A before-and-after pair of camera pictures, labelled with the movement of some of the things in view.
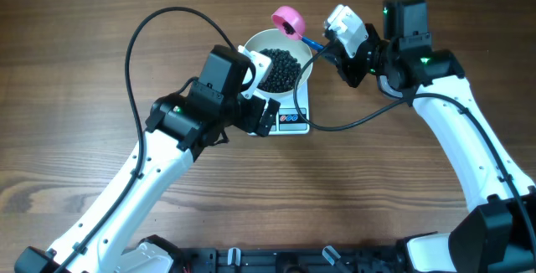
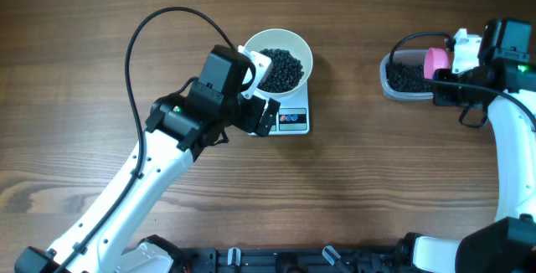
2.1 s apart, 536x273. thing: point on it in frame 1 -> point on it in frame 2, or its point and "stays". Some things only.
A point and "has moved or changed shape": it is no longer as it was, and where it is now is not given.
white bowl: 288,57 stays
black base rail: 386,258 stays
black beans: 283,74 stays
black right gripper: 341,64 -> 440,91
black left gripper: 263,117 stays
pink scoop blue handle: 290,21 has moved or changed shape
